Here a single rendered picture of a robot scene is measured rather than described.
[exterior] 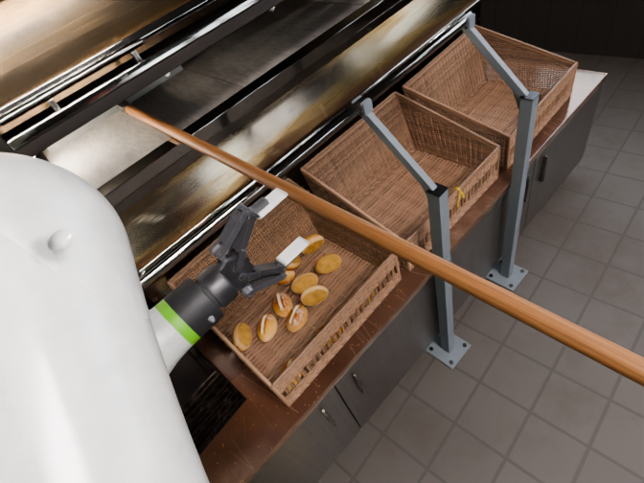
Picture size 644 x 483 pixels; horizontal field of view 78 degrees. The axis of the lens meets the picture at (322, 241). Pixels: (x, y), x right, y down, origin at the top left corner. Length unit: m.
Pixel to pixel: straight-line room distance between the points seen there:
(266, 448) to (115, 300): 1.06
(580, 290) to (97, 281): 2.01
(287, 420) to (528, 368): 1.05
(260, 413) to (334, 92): 1.11
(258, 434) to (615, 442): 1.24
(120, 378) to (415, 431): 1.61
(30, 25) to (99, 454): 0.98
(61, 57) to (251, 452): 1.08
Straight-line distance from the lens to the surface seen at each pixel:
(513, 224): 1.79
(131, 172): 1.22
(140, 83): 1.00
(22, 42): 1.09
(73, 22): 1.11
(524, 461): 1.76
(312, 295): 1.34
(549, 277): 2.12
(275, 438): 1.25
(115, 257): 0.24
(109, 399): 0.21
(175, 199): 1.28
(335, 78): 1.55
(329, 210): 0.74
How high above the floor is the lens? 1.71
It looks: 46 degrees down
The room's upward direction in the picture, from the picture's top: 22 degrees counter-clockwise
